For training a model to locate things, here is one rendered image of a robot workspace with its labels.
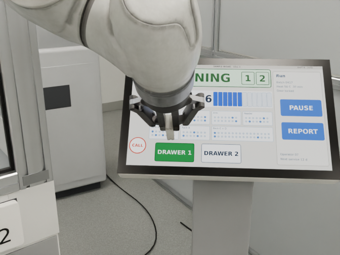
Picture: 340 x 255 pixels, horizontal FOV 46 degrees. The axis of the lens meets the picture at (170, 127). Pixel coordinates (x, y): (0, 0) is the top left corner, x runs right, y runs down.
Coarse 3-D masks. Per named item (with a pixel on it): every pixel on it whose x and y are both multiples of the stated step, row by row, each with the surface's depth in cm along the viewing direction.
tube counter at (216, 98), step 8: (208, 96) 100; (216, 96) 100; (224, 96) 100; (232, 96) 100; (240, 96) 99; (248, 96) 99; (256, 96) 99; (264, 96) 99; (208, 104) 99; (216, 104) 99; (224, 104) 99; (232, 104) 99; (240, 104) 99; (248, 104) 99; (256, 104) 98; (264, 104) 98; (272, 104) 98
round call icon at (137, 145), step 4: (132, 140) 97; (136, 140) 97; (140, 140) 97; (144, 140) 97; (132, 144) 97; (136, 144) 97; (140, 144) 96; (144, 144) 96; (128, 148) 96; (132, 148) 96; (136, 148) 96; (140, 148) 96; (144, 148) 96; (128, 152) 96; (132, 152) 96; (136, 152) 96; (140, 152) 96; (144, 152) 96
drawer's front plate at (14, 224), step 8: (0, 208) 87; (8, 208) 88; (16, 208) 89; (0, 216) 87; (8, 216) 88; (16, 216) 89; (0, 224) 88; (8, 224) 89; (16, 224) 90; (0, 232) 88; (16, 232) 90; (0, 240) 89; (16, 240) 91; (0, 248) 89; (8, 248) 90
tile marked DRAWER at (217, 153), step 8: (208, 144) 96; (216, 144) 96; (224, 144) 95; (232, 144) 95; (240, 144) 95; (208, 152) 95; (216, 152) 95; (224, 152) 95; (232, 152) 95; (240, 152) 95; (208, 160) 94; (216, 160) 94; (224, 160) 94; (232, 160) 94; (240, 160) 94
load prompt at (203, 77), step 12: (204, 72) 102; (216, 72) 102; (228, 72) 102; (240, 72) 102; (252, 72) 101; (264, 72) 101; (204, 84) 101; (216, 84) 101; (228, 84) 101; (240, 84) 101; (252, 84) 100; (264, 84) 100
